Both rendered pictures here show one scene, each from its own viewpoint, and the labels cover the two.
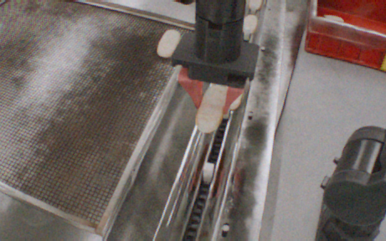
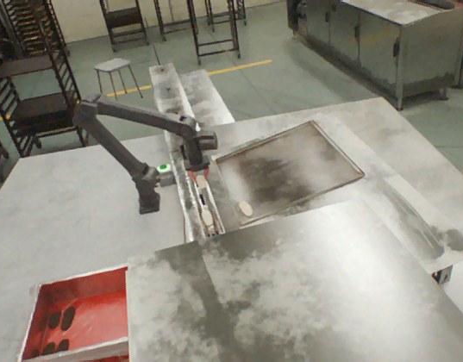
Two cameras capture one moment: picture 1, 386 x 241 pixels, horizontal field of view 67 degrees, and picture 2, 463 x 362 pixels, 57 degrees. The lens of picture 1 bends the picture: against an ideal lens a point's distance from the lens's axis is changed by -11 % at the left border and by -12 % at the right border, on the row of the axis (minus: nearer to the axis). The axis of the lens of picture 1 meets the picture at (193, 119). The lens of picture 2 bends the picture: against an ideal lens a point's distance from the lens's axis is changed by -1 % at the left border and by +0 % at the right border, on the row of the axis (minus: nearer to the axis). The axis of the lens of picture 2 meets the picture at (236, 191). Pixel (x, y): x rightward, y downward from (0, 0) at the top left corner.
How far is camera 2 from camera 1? 1.94 m
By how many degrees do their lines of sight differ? 98
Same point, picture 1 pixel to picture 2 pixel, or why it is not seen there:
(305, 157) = (169, 218)
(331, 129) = (159, 234)
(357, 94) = not seen: hidden behind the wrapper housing
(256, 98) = (195, 215)
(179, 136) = (221, 204)
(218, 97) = (200, 182)
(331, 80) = not seen: hidden behind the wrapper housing
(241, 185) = (187, 190)
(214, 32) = not seen: hidden behind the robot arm
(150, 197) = (216, 187)
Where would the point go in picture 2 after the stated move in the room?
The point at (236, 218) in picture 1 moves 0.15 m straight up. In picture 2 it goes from (184, 184) to (178, 154)
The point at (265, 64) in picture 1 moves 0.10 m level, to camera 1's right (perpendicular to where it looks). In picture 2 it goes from (197, 234) to (173, 245)
